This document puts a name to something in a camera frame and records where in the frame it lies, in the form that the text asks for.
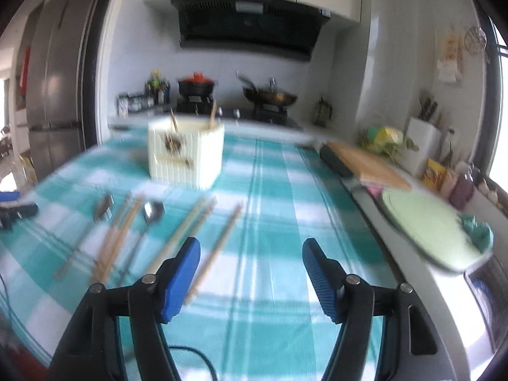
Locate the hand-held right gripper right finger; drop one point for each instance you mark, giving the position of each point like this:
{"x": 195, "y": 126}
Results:
{"x": 319, "y": 274}

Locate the wooden chopstick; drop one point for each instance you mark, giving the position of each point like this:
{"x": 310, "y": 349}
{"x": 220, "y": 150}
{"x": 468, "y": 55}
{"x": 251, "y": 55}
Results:
{"x": 173, "y": 122}
{"x": 186, "y": 222}
{"x": 204, "y": 216}
{"x": 113, "y": 236}
{"x": 213, "y": 116}
{"x": 220, "y": 242}
{"x": 124, "y": 238}

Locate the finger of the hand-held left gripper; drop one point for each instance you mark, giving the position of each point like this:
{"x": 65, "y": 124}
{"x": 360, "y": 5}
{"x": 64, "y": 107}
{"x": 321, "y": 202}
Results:
{"x": 18, "y": 213}
{"x": 8, "y": 197}

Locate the black pot with red lid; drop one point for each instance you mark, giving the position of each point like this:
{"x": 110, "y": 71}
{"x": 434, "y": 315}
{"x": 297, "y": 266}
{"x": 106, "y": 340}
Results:
{"x": 196, "y": 83}

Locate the yellow packet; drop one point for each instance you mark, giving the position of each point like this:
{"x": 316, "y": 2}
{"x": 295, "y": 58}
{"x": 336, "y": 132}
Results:
{"x": 433, "y": 174}

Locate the black rolled mat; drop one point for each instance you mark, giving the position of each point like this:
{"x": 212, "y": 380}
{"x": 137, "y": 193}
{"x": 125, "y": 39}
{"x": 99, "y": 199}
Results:
{"x": 336, "y": 160}

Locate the green and yellow bag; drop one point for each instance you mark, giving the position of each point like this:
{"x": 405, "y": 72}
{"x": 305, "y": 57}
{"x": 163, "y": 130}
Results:
{"x": 387, "y": 139}

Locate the teal checked tablecloth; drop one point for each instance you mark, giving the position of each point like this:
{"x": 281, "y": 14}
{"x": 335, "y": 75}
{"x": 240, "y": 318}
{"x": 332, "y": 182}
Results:
{"x": 270, "y": 246}

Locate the purple jar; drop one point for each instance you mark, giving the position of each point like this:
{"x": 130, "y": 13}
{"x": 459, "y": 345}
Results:
{"x": 462, "y": 188}

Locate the wooden cutting board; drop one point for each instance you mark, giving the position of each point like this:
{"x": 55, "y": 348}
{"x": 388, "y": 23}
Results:
{"x": 369, "y": 162}

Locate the white knife block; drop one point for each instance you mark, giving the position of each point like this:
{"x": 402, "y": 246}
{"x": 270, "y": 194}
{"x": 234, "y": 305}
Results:
{"x": 424, "y": 145}

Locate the red wall item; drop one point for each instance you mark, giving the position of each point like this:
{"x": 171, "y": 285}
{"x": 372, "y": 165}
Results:
{"x": 25, "y": 67}

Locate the cream ribbed utensil holder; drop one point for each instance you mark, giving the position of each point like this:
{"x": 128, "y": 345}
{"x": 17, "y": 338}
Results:
{"x": 184, "y": 154}

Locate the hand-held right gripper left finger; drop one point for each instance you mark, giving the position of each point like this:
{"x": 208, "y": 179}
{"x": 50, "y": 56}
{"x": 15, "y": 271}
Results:
{"x": 183, "y": 274}

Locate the pale green cutting board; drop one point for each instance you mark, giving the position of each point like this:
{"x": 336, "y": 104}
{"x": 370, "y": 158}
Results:
{"x": 424, "y": 222}

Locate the teal cloth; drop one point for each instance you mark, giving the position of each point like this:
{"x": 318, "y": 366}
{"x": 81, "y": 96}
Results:
{"x": 478, "y": 232}

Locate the metal spoon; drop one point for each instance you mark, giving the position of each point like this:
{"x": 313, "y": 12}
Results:
{"x": 153, "y": 211}
{"x": 102, "y": 207}

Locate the grey refrigerator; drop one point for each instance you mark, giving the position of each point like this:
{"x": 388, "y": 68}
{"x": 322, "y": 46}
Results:
{"x": 59, "y": 79}

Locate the black range hood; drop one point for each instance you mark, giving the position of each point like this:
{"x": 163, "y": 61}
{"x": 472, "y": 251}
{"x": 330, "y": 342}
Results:
{"x": 246, "y": 27}

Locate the black gas stove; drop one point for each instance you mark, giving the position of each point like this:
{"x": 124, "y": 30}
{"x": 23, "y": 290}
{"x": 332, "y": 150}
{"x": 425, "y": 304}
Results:
{"x": 238, "y": 113}

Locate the glass jar with black frame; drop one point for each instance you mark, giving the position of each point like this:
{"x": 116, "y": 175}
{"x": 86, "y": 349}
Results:
{"x": 323, "y": 113}

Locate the rack of spice jars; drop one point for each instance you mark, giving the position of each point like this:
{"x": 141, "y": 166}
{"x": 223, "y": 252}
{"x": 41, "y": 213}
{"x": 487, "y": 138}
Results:
{"x": 133, "y": 104}

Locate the black wok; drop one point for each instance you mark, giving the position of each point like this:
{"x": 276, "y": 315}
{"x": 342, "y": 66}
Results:
{"x": 270, "y": 96}

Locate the group of seasoning bottles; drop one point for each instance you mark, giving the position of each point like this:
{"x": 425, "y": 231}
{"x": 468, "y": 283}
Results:
{"x": 158, "y": 87}

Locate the wall hanging decoration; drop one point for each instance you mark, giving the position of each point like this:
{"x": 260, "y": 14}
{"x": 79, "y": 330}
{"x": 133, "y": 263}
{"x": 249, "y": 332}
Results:
{"x": 450, "y": 57}

